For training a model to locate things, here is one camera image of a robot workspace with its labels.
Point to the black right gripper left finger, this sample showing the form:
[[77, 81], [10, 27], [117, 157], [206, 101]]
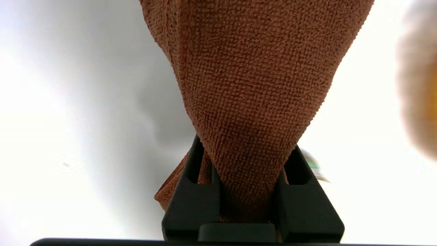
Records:
[[193, 205]]

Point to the brown microfibre towel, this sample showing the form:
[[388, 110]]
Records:
[[249, 85]]

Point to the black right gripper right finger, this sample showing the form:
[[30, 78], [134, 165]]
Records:
[[307, 208]]

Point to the round tin can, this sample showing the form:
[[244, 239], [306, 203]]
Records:
[[314, 167]]

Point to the yellow woven basket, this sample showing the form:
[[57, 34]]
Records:
[[421, 85]]

